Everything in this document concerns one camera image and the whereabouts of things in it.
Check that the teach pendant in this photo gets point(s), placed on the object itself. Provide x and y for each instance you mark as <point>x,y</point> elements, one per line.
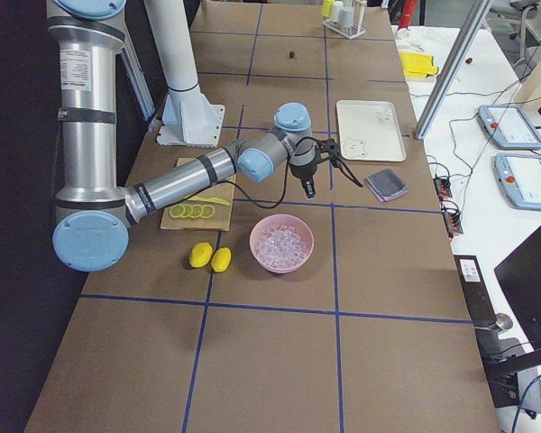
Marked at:
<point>509,128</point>
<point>520,178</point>

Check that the black monitor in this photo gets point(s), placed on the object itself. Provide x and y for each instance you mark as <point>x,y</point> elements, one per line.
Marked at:
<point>519,276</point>

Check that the clear ice cubes pile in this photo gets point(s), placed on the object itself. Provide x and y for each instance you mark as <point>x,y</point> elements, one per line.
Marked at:
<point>281,247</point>

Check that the lemon slice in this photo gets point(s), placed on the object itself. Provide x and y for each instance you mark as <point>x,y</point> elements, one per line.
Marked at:
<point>177,211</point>
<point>187,211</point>
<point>197,211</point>
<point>209,211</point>

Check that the aluminium frame post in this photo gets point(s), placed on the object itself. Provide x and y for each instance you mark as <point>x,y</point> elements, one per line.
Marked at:
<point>454,60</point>

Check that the far teach pendant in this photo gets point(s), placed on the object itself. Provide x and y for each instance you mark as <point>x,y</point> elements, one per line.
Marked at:
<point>509,128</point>

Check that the yellow plastic cup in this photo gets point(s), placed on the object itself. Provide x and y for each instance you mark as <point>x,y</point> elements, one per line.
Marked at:
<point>327,8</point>

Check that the near teach pendant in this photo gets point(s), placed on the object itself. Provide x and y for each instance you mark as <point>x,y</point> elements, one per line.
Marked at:
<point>520,178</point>

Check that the wooden cutting board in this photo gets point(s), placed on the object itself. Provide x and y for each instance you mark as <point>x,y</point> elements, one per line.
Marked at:
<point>219,222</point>

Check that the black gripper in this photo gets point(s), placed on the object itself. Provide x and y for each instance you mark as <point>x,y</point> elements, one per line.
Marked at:
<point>302,172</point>

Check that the pink ribbed bowl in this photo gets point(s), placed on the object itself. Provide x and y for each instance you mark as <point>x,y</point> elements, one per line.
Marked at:
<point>276,220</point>

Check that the white plastic cup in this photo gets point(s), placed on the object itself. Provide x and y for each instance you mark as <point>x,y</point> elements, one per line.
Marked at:
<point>336,8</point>

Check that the grey folded cloth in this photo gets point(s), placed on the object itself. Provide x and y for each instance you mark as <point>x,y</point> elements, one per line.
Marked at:
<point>386,185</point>

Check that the white wire cup rack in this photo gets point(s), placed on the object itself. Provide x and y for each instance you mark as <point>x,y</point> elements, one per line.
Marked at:
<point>357,29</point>

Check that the orange connector board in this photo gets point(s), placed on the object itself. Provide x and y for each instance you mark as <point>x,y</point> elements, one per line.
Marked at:
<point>452,218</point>
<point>442,187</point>

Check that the grey plastic cup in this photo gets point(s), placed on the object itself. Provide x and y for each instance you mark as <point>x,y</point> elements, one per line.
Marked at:
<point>345,17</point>

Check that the yellow cloth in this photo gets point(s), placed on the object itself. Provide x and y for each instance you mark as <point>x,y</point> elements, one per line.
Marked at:
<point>418,65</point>

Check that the cream bear serving tray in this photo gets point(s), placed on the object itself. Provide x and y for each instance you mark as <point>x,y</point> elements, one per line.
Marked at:
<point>369,131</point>

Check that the whole yellow lemon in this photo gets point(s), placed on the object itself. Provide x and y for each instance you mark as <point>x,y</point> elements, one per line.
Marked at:
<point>221,259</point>
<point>200,255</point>

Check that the yellow plastic knife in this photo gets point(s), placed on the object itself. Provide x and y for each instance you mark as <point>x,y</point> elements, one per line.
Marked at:
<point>211,200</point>

